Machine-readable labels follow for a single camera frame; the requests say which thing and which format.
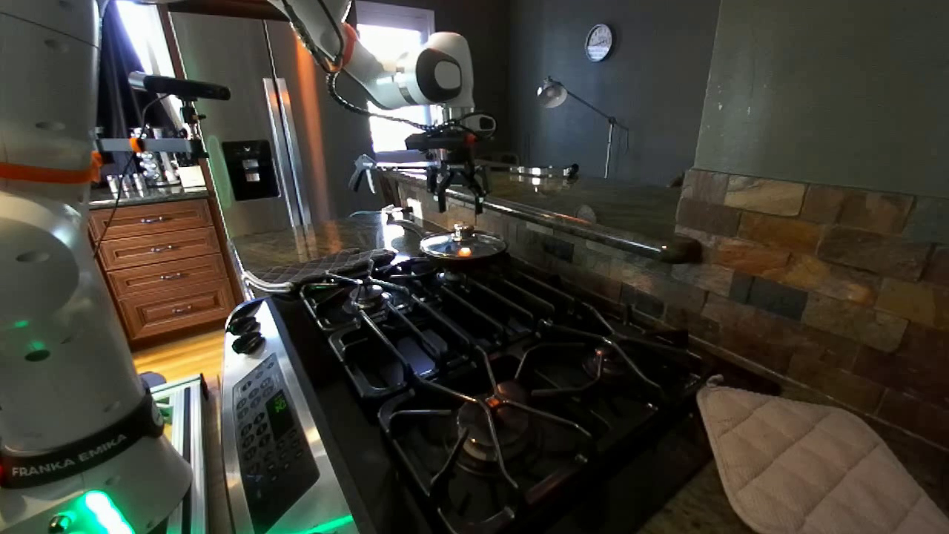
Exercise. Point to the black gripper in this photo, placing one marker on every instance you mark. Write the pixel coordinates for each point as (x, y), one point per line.
(450, 153)

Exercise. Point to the glass lid with steel knob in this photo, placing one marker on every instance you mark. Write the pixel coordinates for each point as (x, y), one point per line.
(460, 243)

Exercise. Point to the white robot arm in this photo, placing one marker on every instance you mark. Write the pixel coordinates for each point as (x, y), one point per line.
(81, 440)

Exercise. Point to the black frying pan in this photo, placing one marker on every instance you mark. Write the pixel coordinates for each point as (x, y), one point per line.
(407, 246)

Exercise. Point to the silver desk lamp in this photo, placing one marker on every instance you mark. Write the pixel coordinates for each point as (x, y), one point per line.
(557, 92)

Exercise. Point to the stainless steel refrigerator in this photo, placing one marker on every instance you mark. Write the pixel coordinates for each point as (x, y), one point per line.
(281, 148)

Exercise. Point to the black gas stove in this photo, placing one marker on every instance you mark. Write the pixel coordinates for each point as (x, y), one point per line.
(413, 395)

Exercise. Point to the wooden drawer cabinet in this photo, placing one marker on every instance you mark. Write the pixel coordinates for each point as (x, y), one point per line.
(165, 265)

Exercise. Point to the beige pot holder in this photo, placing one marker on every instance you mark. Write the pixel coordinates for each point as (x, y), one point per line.
(796, 466)

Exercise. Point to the round wall clock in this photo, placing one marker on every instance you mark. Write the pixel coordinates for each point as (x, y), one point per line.
(600, 41)

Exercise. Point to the black stereo camera on mount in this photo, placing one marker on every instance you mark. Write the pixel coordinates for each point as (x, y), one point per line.
(189, 92)

